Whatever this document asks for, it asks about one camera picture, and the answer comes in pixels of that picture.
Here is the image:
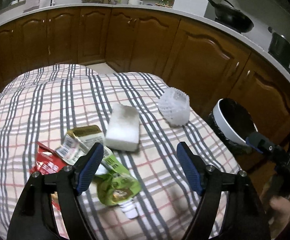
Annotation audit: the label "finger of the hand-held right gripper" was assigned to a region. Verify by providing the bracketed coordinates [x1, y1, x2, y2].
[245, 131, 279, 155]

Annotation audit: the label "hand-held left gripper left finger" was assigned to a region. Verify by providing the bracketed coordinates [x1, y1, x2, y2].
[7, 142, 105, 240]

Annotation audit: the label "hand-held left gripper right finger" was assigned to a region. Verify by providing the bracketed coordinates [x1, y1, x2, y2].
[176, 141, 271, 240]

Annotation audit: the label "bin with black bag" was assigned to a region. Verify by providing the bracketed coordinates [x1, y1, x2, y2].
[206, 98, 261, 155]

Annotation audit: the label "green spout pouch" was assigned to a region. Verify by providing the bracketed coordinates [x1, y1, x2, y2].
[95, 155, 141, 219]

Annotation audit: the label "person's right hand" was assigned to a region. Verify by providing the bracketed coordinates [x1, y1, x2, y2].
[269, 196, 290, 230]

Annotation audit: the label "plaid checked cloth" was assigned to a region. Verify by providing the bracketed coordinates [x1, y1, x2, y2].
[0, 64, 240, 240]

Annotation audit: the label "red crumpled wrapper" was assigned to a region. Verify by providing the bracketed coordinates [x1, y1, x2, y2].
[29, 141, 70, 212]

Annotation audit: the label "white foam block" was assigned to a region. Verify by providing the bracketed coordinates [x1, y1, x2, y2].
[105, 103, 140, 152]

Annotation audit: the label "white foam fruit net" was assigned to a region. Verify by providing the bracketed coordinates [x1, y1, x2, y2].
[158, 87, 190, 127]

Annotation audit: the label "black cooking pot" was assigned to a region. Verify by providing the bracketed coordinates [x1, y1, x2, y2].
[268, 27, 290, 67]

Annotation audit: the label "black wok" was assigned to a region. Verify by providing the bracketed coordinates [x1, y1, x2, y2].
[194, 0, 255, 33]

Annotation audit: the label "wooden kitchen base cabinets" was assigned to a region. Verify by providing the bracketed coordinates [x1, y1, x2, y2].
[0, 4, 290, 170]

